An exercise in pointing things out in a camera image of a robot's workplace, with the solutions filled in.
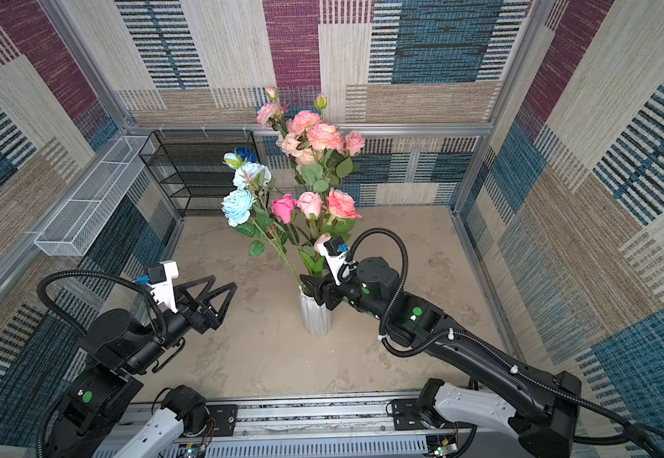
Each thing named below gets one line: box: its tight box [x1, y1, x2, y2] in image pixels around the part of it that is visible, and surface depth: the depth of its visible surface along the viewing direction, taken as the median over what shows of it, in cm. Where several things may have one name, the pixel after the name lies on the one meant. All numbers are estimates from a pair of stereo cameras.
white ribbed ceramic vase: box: [297, 285, 333, 337], surface depth 77 cm
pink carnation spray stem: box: [286, 93, 346, 195], surface depth 63 cm
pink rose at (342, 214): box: [326, 187, 363, 235], surface depth 62 cm
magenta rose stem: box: [270, 192, 297, 258], surface depth 61 cm
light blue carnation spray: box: [220, 151, 304, 287], surface depth 57 cm
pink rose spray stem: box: [345, 129, 366, 157], surface depth 78 cm
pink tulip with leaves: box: [300, 232, 332, 277], surface depth 67 cm
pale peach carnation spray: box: [255, 85, 319, 167], surface depth 74 cm
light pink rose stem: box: [296, 190, 324, 242], surface depth 62 cm
